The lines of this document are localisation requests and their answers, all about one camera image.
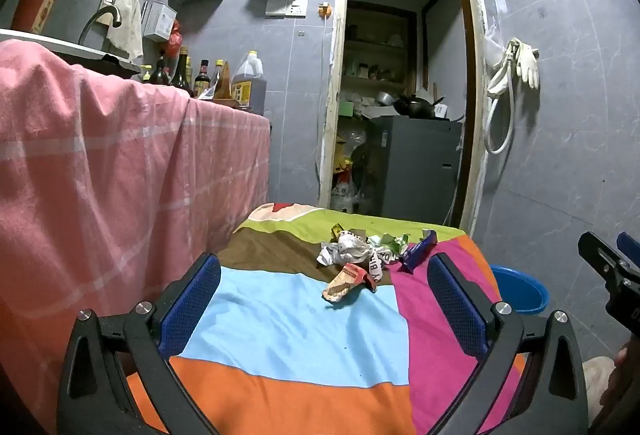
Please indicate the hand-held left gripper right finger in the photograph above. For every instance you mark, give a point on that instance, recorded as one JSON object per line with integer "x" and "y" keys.
{"x": 457, "y": 310}

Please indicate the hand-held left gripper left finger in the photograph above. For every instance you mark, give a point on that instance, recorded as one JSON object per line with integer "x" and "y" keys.
{"x": 192, "y": 310}

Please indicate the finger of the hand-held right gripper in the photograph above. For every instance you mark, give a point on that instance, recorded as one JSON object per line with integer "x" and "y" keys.
{"x": 597, "y": 252}
{"x": 629, "y": 247}

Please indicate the blue plastic bucket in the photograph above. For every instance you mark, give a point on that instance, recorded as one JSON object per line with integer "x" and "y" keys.
{"x": 525, "y": 295}

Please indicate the purple snack wrapper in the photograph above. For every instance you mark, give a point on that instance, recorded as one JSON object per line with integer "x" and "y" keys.
{"x": 417, "y": 252}

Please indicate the green wrapper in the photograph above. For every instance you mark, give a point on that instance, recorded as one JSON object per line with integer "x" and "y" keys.
{"x": 395, "y": 242}

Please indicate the red beige wrapper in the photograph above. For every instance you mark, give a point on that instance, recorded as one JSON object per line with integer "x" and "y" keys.
{"x": 342, "y": 282}

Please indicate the person's right forearm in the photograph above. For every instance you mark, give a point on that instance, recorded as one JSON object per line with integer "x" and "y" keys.
{"x": 625, "y": 390}

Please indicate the person's beige trouser leg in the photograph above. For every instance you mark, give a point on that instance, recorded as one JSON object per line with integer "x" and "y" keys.
{"x": 597, "y": 380}

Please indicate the colourful patchwork blanket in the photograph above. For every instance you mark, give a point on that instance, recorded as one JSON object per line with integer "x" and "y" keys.
{"x": 300, "y": 325}

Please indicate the pink checked cloth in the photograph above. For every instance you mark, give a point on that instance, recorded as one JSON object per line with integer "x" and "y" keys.
{"x": 100, "y": 165}

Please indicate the yellow paper bag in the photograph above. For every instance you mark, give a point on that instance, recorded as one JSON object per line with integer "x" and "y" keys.
{"x": 341, "y": 157}

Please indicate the small white plastic box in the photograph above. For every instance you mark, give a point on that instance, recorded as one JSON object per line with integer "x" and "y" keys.
{"x": 440, "y": 111}

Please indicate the cream rubber gloves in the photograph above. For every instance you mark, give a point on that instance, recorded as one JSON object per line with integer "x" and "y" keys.
{"x": 527, "y": 65}

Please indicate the black wok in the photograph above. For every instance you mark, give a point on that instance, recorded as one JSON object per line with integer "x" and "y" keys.
{"x": 415, "y": 107}

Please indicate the small steel pot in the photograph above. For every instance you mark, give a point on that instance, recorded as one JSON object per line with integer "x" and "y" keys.
{"x": 384, "y": 98}

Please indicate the brown paper box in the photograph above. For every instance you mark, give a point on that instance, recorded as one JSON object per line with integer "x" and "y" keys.
{"x": 226, "y": 85}

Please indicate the dark glass sauce bottle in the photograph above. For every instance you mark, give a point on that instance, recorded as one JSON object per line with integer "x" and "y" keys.
{"x": 159, "y": 74}
{"x": 202, "y": 82}
{"x": 181, "y": 80}

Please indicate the large cooking oil bottle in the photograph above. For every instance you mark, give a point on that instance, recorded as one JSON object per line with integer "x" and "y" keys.
{"x": 248, "y": 87}

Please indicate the green box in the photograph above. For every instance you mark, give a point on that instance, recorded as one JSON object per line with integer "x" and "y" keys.
{"x": 347, "y": 108}

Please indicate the clear plastic bag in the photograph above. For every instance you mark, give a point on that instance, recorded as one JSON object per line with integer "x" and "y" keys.
{"x": 492, "y": 47}

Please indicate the clear glass bottle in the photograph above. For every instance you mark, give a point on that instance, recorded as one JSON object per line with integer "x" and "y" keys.
{"x": 217, "y": 75}

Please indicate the red plastic bag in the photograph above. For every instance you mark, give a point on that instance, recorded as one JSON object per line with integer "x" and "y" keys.
{"x": 173, "y": 40}

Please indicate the wooden shelf unit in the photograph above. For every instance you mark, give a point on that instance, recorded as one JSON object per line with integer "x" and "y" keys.
{"x": 375, "y": 44}

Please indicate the grey utensil holder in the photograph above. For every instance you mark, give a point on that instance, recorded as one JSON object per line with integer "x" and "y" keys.
{"x": 159, "y": 20}

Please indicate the hanging beige dishcloth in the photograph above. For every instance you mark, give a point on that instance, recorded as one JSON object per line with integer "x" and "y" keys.
{"x": 127, "y": 25}

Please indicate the black faucet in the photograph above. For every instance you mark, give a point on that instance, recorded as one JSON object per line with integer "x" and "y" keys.
{"x": 100, "y": 12}

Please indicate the white sink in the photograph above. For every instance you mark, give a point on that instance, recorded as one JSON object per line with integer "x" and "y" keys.
{"x": 30, "y": 40}

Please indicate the red paper cup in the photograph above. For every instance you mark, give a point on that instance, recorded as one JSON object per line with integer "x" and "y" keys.
{"x": 35, "y": 5}

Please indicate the wooden door frame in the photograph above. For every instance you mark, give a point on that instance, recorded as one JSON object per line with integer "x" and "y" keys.
{"x": 332, "y": 65}

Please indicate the wall socket panel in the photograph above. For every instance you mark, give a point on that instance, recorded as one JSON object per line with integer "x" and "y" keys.
{"x": 286, "y": 8}

